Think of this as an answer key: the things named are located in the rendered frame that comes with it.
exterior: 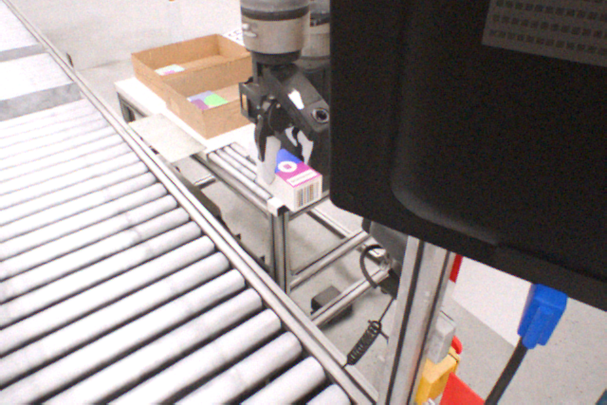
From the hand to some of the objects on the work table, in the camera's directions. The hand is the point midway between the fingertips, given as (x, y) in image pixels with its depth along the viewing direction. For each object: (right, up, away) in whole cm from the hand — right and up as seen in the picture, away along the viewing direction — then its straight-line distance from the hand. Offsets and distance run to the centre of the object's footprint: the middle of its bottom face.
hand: (287, 173), depth 72 cm
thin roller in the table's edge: (-15, -1, +54) cm, 56 cm away
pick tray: (-39, +38, +106) cm, 120 cm away
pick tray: (-21, +23, +85) cm, 91 cm away
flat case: (-29, +22, +80) cm, 87 cm away
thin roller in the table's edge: (-11, 0, +56) cm, 57 cm away
